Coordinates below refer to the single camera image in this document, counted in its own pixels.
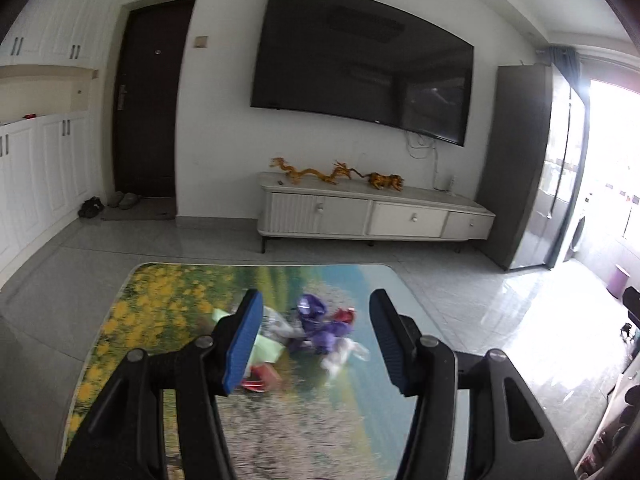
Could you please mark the red crumpled wrapper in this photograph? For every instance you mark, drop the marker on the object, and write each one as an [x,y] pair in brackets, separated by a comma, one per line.
[346,316]

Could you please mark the dark brown entrance door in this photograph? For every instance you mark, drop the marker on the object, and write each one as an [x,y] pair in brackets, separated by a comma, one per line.
[145,99]

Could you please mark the landscape printed table mat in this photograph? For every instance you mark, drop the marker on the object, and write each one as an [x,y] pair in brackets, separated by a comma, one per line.
[353,426]

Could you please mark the grey double door refrigerator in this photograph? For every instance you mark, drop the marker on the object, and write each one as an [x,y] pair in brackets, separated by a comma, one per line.
[532,166]

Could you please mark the golden dragon figurine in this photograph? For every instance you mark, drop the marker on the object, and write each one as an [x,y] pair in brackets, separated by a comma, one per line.
[340,171]

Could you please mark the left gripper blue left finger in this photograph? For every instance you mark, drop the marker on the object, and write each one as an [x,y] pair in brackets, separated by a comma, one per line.
[241,329]

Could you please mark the black shoes by door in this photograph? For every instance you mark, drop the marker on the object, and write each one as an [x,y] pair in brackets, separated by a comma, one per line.
[90,208]

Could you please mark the grey slippers by door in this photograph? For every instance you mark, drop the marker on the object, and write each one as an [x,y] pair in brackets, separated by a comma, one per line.
[123,201]

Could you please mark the white tv cabinet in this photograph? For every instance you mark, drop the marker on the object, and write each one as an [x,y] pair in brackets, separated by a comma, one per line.
[353,210]

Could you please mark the red pink snack wrapper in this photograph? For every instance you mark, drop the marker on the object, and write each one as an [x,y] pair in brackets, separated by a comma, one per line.
[262,378]

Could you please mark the golden tiger figurine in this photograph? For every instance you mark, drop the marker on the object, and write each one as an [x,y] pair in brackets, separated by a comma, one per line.
[379,181]

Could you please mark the white wall cupboards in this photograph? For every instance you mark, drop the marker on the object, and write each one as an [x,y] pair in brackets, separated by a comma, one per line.
[50,58]

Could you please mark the purple wrapper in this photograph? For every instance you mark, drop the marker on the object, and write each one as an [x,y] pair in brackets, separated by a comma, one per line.
[319,331]

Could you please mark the large black wall television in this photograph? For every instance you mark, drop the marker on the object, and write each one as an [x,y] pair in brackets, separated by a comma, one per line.
[361,59]

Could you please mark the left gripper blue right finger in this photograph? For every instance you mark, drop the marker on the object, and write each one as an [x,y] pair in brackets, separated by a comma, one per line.
[397,335]

